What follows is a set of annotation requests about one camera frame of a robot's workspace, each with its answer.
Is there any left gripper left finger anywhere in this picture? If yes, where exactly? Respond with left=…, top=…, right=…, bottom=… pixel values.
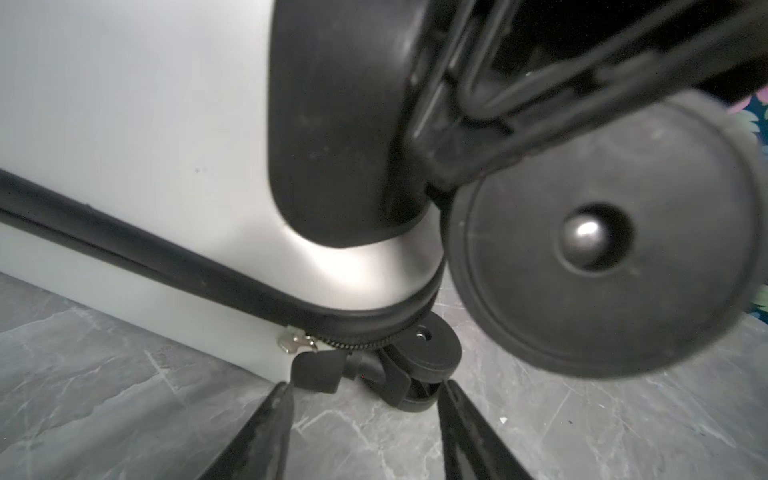
left=198, top=382, right=294, bottom=480

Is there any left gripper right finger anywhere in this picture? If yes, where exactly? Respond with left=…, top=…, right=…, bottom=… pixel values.
left=438, top=380, right=533, bottom=480

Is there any white hard-shell suitcase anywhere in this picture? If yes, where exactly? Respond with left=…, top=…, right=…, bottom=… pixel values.
left=1, top=1, right=767, bottom=411

